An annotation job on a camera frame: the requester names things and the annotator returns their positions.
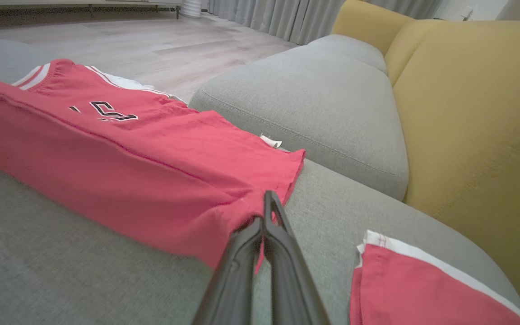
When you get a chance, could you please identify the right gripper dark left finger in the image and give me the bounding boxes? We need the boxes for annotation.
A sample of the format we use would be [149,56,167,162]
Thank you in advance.
[191,216,265,325]

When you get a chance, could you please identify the red basketball jersey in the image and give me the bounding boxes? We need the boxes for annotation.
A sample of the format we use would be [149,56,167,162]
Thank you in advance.
[0,59,306,274]

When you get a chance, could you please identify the large grey sofa ottoman cushion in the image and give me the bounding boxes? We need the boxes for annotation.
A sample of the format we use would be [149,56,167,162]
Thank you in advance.
[0,38,520,325]

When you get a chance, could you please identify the white ribbed cylinder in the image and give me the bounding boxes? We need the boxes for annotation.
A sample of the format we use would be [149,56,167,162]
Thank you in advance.
[180,0,203,19]

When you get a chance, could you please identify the grey sofa seat cushion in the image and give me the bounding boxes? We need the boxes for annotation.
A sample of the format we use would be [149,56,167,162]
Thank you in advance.
[307,34,388,75]
[189,44,409,201]

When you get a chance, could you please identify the large yellow sofa back cushion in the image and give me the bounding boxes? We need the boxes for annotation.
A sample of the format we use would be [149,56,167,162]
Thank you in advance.
[384,19,520,301]

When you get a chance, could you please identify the small yellow sofa back cushion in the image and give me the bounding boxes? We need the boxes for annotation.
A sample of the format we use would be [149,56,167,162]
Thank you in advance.
[331,0,416,57]

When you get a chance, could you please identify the grey pleated curtain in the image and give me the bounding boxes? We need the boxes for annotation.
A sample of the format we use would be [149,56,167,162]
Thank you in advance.
[202,0,443,46]

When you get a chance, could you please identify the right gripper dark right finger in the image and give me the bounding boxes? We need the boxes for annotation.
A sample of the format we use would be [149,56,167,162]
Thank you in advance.
[263,190,331,325]

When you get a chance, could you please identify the red shorts white waistband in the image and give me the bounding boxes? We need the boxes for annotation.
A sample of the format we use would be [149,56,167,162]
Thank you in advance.
[349,230,520,325]

